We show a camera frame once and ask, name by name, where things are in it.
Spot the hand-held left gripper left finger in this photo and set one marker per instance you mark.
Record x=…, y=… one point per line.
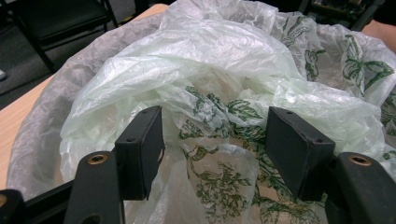
x=140, y=155

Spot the grey translucent plastic bag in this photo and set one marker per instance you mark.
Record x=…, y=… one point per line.
x=46, y=124

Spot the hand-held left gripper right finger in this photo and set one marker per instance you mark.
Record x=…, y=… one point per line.
x=295, y=152

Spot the dark metal stand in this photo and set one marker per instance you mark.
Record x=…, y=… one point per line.
x=339, y=11

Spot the black chair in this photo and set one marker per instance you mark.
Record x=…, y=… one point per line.
x=59, y=18

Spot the white plastic bag green print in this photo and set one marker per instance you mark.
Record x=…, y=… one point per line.
x=218, y=62

